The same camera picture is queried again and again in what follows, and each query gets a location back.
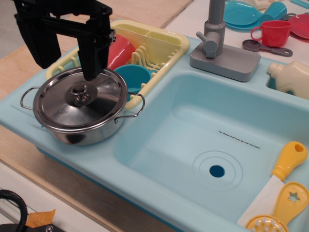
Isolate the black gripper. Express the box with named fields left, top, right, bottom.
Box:
left=14, top=0, right=115, bottom=81

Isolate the steel pot lid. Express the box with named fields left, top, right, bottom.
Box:
left=33, top=68, right=128, bottom=131

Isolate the red cup in rack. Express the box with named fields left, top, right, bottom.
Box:
left=107, top=34, right=136, bottom=70

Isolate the blue cup in rack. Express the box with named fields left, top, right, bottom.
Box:
left=115, top=64, right=157, bottom=93

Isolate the yellow dish rack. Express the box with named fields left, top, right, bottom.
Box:
left=45, top=20, right=190, bottom=112

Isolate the grey toy faucet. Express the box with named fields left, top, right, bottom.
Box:
left=190, top=0, right=261, bottom=82

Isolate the light blue toy sink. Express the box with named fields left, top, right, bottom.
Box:
left=0, top=48, right=309, bottom=232

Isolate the blue toy plate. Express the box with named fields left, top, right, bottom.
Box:
left=224, top=1, right=262, bottom=30

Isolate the orange tape piece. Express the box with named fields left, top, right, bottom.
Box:
left=26, top=209, right=56, bottom=228

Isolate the red toy mug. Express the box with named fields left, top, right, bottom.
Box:
left=251, top=20, right=292, bottom=47

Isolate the blue toy cup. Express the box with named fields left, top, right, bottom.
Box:
left=259, top=1, right=287, bottom=23

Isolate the cream soap bottle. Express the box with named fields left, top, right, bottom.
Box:
left=267, top=60, right=309, bottom=100

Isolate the red toy plate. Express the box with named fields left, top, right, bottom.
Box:
left=288, top=14, right=309, bottom=39

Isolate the steel pot with handles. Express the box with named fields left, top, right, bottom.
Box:
left=20, top=66, right=146, bottom=146

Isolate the black braided cable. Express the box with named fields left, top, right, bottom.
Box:
left=0, top=189, right=29, bottom=232

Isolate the yellow handled toy knife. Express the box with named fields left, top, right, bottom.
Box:
left=237, top=141, right=308, bottom=227

